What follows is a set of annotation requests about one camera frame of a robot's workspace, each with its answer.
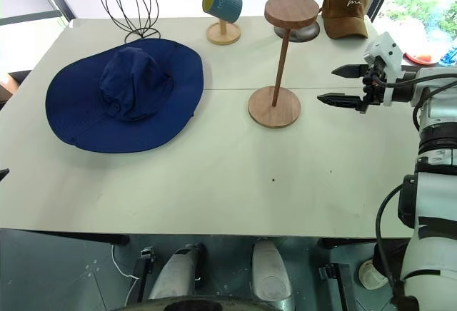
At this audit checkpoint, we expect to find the navy blue wide-brim hat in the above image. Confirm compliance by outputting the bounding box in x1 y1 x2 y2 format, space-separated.
45 38 204 154

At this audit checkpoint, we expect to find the dark rounded robot body edge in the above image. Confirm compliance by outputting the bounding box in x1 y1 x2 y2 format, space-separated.
123 293 276 311

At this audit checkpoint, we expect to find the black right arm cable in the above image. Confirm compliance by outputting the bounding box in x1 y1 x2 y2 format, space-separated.
373 183 411 303
371 73 457 131

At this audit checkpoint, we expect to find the thin white floor cable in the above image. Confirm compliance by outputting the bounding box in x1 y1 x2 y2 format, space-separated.
111 243 143 302

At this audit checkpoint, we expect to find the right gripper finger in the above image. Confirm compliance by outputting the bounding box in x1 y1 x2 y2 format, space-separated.
316 92 365 113
331 63 369 80

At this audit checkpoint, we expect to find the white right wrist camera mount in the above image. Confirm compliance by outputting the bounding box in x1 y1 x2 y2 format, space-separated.
363 31 406 107

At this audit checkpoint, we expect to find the silver rounded robot leg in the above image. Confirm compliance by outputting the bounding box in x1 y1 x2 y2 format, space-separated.
251 238 292 308
148 242 209 301

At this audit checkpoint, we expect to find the white round floor socket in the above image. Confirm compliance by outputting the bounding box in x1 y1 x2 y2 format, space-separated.
358 259 389 290

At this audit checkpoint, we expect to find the wooden mug tree stand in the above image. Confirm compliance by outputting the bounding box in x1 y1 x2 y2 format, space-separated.
196 0 242 45

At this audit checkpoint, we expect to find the blue printed packet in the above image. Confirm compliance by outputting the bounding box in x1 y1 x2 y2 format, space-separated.
439 45 457 66

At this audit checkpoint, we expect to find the red-rimmed plate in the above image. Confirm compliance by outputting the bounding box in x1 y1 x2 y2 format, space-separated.
403 51 439 65

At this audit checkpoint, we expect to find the wooden round-top hat stand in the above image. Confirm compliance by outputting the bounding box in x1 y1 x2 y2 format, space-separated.
248 0 320 129

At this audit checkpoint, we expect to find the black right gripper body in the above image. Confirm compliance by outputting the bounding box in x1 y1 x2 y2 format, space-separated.
358 57 388 115

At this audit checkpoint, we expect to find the brown baseball cap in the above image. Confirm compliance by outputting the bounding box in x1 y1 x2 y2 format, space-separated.
320 0 371 40

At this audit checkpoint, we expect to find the black table leg bracket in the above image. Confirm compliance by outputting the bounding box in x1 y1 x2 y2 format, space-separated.
132 248 157 301
318 262 353 311

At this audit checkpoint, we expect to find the blue mug with yellow inside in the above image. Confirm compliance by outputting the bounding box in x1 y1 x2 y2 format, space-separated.
201 0 243 25

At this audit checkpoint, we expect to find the black wire head stand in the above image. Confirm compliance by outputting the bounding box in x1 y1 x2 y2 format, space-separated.
99 0 160 44

